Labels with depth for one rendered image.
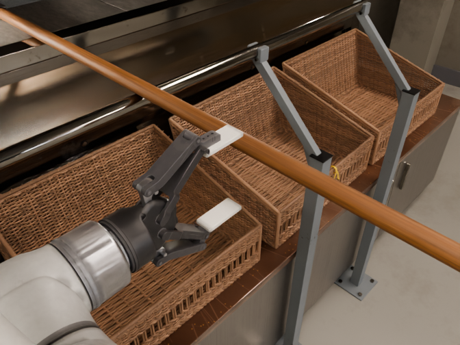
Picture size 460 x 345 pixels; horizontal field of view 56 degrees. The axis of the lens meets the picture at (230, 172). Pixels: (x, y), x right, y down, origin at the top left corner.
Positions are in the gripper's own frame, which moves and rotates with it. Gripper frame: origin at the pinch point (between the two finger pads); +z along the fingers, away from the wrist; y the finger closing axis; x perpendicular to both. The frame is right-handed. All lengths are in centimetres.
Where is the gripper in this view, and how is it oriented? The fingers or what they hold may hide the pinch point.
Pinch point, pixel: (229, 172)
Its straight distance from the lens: 62.8
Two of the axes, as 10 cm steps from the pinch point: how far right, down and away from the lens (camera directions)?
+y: 0.0, 7.8, 6.2
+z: 6.9, -4.5, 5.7
